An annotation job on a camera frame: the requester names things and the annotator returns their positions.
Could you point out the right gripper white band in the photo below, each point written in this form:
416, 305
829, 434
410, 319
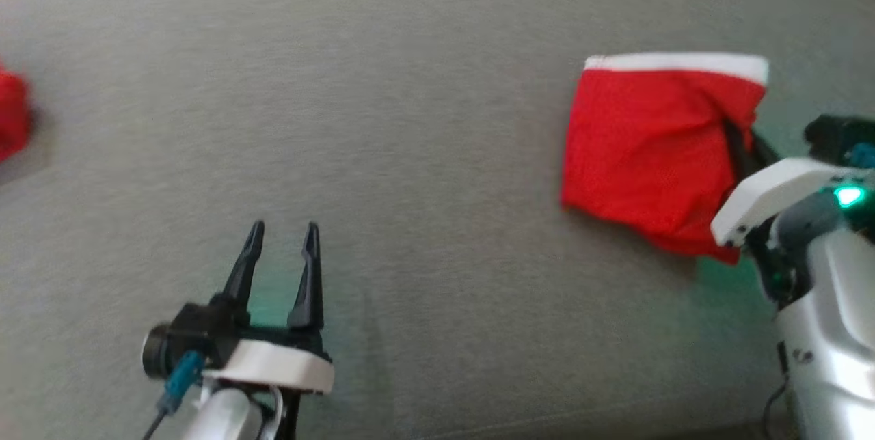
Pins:
765, 197

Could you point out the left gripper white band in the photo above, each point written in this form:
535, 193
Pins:
273, 368

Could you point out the red shorts white stripe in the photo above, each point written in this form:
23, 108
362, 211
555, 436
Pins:
642, 153

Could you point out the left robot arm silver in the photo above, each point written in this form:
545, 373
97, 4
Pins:
219, 419

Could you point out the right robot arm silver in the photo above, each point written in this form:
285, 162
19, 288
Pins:
834, 331

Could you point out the red garment white cuff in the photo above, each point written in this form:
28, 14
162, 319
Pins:
12, 115

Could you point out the grey fabric sofa seat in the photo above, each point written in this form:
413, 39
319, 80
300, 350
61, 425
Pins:
342, 119

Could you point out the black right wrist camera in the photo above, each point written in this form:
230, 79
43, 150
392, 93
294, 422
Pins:
837, 136

